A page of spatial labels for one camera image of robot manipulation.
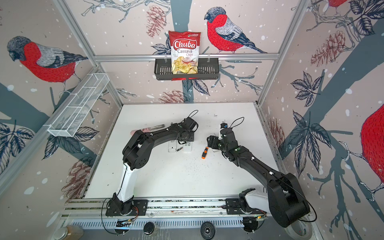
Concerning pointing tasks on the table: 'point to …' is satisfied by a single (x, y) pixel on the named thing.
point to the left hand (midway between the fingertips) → (191, 137)
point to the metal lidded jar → (70, 232)
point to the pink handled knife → (148, 129)
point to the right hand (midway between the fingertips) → (210, 141)
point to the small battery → (180, 148)
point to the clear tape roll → (300, 229)
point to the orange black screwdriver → (204, 154)
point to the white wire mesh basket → (77, 107)
